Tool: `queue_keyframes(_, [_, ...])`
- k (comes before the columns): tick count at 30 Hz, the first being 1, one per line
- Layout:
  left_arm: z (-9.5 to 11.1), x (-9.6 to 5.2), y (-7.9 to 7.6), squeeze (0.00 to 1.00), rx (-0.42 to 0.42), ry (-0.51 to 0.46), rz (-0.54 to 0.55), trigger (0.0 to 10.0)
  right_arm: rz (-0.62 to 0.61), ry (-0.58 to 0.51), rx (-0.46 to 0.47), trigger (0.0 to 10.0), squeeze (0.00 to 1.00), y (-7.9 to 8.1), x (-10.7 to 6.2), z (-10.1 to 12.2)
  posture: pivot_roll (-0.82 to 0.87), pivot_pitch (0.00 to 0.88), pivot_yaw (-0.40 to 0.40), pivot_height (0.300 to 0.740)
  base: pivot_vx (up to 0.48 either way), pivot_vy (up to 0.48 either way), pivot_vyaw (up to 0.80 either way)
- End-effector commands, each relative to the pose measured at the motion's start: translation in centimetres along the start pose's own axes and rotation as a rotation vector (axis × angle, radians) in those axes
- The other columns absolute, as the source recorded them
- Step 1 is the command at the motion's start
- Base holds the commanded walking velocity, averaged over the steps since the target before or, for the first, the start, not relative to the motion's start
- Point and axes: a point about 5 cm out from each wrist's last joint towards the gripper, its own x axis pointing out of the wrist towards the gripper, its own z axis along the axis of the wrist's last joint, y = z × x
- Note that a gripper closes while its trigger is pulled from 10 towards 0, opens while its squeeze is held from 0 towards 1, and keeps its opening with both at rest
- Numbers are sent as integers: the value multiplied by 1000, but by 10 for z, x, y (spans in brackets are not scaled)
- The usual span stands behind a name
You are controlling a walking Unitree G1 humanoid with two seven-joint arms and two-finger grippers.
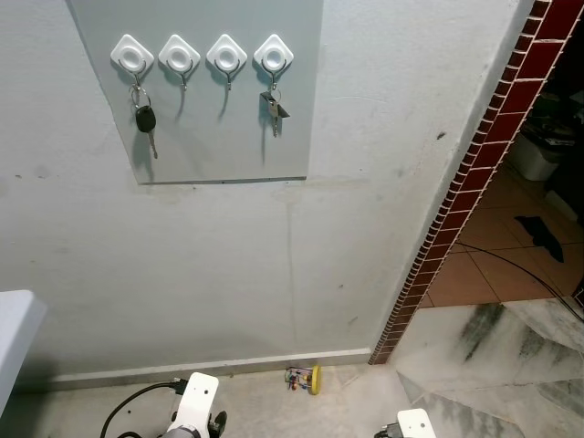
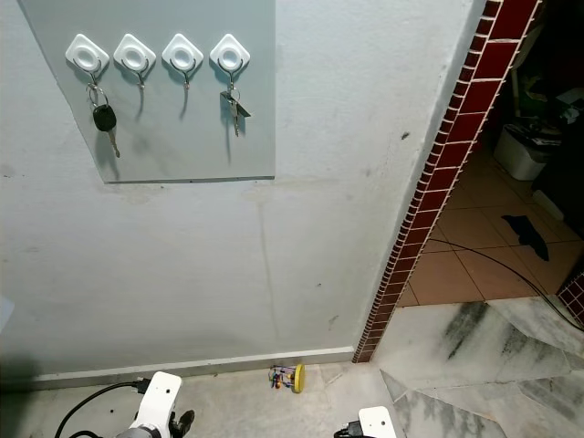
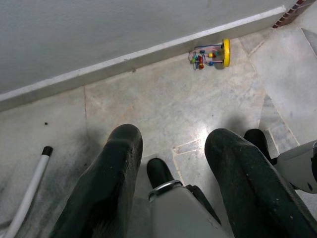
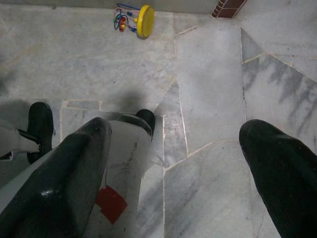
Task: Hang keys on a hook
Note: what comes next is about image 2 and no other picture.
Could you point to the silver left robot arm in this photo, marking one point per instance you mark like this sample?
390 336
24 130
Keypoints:
146 433

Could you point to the white baseboard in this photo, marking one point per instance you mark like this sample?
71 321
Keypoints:
237 363

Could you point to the small yellow toy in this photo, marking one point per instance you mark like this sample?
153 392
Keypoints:
297 378

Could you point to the black car key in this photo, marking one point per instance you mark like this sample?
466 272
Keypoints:
105 117

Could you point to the silver key bunch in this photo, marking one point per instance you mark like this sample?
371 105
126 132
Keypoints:
234 108

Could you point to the black cloth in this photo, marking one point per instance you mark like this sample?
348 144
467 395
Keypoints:
531 237

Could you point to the white plastic bin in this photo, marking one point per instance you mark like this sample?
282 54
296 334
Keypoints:
525 153

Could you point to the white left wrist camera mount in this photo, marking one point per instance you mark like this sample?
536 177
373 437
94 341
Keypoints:
160 400

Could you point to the white wall hook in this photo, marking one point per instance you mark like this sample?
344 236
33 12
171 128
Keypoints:
230 56
88 57
182 57
135 57

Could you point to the red tiled wall edge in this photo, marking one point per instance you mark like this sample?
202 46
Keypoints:
479 82

